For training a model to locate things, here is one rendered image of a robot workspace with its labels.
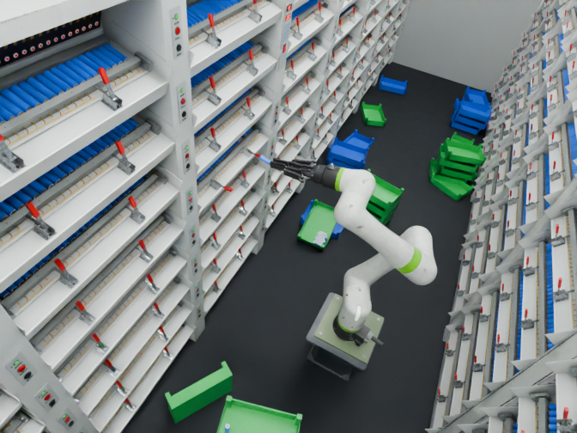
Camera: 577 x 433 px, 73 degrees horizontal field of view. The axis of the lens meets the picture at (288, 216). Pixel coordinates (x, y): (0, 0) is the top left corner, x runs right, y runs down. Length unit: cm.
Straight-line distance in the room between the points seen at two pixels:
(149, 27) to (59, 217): 51
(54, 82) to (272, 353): 172
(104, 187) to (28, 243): 22
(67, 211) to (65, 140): 20
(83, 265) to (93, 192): 22
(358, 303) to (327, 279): 74
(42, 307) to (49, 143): 43
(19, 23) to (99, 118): 27
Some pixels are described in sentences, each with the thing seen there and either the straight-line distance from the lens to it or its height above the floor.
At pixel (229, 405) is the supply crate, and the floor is 43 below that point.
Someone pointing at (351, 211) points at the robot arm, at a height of 113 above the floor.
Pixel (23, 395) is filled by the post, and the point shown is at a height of 95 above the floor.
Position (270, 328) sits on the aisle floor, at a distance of 235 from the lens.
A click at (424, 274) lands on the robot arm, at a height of 89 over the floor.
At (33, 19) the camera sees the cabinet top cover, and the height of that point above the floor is 178.
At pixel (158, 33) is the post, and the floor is 165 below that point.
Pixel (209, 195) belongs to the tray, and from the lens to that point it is 164.
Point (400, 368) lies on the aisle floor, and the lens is 243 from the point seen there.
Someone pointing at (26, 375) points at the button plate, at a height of 102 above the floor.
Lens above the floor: 208
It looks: 46 degrees down
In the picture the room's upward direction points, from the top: 10 degrees clockwise
